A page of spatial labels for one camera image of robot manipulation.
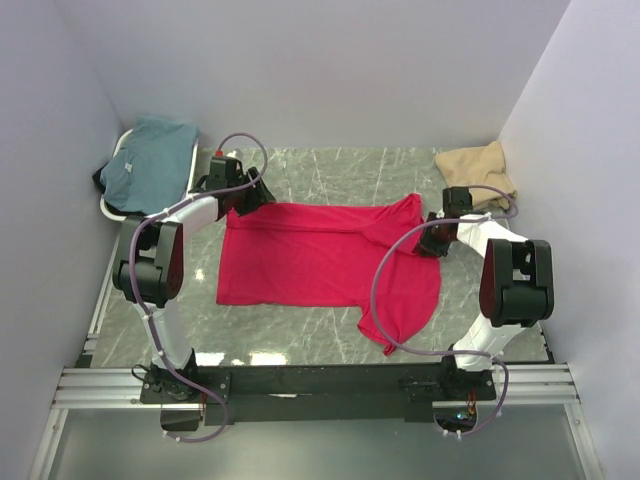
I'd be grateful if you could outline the red t shirt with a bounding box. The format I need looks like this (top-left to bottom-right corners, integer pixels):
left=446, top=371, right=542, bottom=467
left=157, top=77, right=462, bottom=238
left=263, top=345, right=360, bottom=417
left=216, top=193, right=441, bottom=355

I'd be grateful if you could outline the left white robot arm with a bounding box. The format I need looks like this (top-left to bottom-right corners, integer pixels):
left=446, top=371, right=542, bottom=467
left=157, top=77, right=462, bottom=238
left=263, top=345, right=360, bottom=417
left=112, top=150, right=275, bottom=375

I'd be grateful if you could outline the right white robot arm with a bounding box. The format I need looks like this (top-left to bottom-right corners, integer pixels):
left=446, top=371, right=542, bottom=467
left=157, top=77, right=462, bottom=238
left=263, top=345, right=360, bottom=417
left=413, top=186, right=554, bottom=372

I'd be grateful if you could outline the teal blue t shirt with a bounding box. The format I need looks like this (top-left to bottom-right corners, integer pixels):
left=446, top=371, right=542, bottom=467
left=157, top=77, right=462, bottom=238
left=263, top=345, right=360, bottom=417
left=99, top=115, right=201, bottom=214

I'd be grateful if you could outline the beige folded t shirt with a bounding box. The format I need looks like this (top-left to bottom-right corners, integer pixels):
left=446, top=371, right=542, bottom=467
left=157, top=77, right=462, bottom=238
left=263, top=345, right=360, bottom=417
left=435, top=141, right=517, bottom=199

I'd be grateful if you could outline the white laundry basket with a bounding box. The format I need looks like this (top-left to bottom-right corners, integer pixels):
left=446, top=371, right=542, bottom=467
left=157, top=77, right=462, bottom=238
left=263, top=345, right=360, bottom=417
left=99, top=127, right=200, bottom=221

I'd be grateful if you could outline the black garment in basket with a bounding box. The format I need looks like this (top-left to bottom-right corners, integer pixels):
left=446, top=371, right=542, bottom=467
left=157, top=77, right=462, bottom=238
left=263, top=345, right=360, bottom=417
left=92, top=168, right=106, bottom=195

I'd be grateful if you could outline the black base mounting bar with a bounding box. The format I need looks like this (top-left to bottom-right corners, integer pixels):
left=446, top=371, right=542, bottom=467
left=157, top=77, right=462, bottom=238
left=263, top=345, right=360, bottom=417
left=140, top=361, right=497, bottom=426

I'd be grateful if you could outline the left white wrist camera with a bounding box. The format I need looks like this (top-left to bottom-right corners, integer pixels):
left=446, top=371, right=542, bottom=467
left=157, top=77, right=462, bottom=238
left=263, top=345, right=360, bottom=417
left=214, top=149, right=243, bottom=160

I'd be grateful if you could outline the aluminium frame rail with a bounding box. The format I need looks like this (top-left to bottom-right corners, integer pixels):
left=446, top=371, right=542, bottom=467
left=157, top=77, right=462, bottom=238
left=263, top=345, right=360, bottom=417
left=52, top=289, right=581, bottom=409

